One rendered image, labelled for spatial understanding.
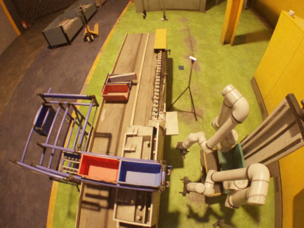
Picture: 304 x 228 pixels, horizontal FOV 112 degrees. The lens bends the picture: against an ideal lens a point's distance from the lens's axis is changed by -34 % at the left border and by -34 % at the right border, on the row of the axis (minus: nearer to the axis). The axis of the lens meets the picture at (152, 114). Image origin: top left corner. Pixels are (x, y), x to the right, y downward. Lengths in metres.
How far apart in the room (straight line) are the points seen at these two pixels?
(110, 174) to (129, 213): 0.45
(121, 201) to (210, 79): 2.90
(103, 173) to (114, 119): 0.92
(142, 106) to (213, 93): 1.69
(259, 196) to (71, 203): 2.61
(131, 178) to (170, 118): 0.92
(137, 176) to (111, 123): 0.95
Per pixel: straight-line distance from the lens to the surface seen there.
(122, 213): 1.55
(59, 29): 5.69
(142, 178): 1.23
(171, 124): 1.80
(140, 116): 1.93
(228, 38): 4.83
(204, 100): 3.05
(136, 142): 1.60
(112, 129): 1.94
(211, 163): 2.22
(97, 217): 1.82
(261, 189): 0.99
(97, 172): 1.30
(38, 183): 3.39
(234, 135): 1.68
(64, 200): 2.95
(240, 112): 1.15
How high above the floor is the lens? 2.40
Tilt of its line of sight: 59 degrees down
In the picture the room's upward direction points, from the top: 9 degrees counter-clockwise
